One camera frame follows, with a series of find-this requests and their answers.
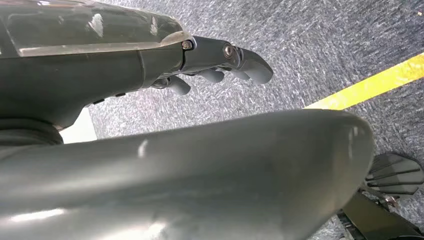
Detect white flat panel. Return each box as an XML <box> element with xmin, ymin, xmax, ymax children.
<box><xmin>58</xmin><ymin>107</ymin><xmax>98</xmax><ymax>145</ymax></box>

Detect smooth grey robot leg shell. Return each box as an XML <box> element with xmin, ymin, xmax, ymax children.
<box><xmin>0</xmin><ymin>108</ymin><xmax>376</xmax><ymax>240</ymax></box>

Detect yellow floor tape strip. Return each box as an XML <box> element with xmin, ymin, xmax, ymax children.
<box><xmin>304</xmin><ymin>52</ymin><xmax>424</xmax><ymax>111</ymax></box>

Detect black ribbed robot foot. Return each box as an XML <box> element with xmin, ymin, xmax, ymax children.
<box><xmin>336</xmin><ymin>151</ymin><xmax>424</xmax><ymax>240</ymax></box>

